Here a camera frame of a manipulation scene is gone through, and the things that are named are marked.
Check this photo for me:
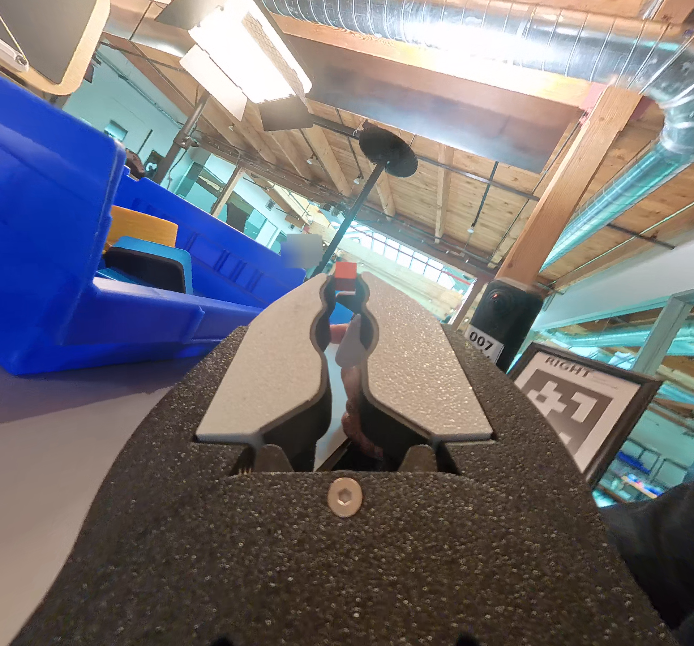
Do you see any framed marker sign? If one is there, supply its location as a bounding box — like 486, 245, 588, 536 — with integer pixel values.
507, 343, 665, 487

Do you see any black board with wooden rim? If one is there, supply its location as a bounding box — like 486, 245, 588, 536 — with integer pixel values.
0, 0, 112, 96

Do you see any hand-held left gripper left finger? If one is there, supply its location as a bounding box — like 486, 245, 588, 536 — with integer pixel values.
194, 272, 333, 447

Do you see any large blue plastic bin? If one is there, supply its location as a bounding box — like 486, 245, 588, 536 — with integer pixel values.
0, 74, 309, 377

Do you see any yellow tape roll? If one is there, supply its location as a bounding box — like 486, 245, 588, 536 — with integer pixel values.
106, 205, 180, 249

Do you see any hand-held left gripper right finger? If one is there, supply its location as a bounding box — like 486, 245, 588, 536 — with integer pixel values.
359, 271, 495, 444

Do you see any blue eraser with black felt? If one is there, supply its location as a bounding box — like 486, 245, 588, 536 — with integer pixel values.
99, 235, 194, 296

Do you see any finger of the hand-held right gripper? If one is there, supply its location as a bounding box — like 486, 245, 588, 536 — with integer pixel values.
335, 314, 363, 367

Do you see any light stand pole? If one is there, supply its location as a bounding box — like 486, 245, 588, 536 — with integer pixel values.
153, 92, 211, 185

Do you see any spiral metal duct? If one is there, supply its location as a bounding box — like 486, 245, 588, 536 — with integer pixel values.
541, 90, 694, 274
106, 0, 694, 94

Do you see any studio light panel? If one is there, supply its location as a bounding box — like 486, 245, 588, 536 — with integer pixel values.
154, 0, 315, 133

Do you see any wooden post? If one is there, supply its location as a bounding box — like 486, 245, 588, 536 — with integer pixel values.
494, 85, 644, 285

